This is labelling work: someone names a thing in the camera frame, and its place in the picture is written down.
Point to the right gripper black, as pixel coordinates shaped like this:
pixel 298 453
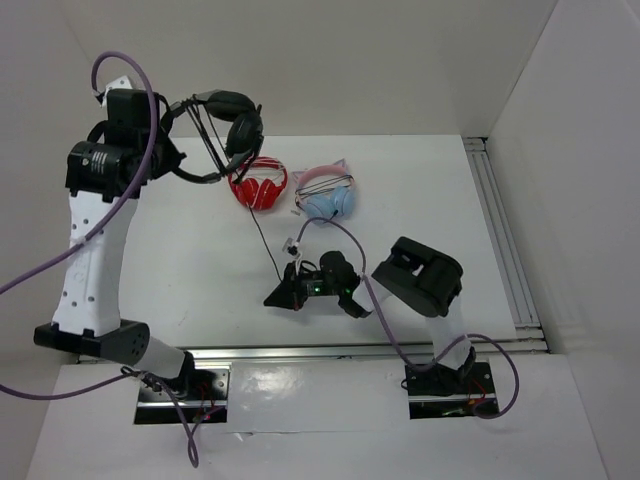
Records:
pixel 289 293

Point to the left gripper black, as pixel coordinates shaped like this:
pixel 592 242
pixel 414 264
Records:
pixel 172 157

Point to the black headset with cable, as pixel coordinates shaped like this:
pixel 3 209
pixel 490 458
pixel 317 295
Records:
pixel 243 142

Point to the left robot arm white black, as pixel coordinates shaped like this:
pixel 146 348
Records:
pixel 87 320

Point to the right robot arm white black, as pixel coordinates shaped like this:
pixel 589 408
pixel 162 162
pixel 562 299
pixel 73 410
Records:
pixel 425 280

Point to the red headphones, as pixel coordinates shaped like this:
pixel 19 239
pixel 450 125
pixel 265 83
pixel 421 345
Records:
pixel 259 189

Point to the blue pink cat-ear headphones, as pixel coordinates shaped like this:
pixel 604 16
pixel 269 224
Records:
pixel 325 191

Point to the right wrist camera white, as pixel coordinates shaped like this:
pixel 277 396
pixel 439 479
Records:
pixel 292 248

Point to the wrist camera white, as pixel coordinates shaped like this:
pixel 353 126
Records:
pixel 292 248
pixel 122 82

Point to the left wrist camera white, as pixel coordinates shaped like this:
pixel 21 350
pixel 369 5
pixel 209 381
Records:
pixel 122 82

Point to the aluminium rail front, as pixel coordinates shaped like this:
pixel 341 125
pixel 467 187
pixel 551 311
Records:
pixel 284 372

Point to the aluminium rail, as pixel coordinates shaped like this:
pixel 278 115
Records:
pixel 284 372
pixel 529 331

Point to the aluminium rail right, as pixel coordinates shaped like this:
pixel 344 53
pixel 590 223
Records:
pixel 529 331

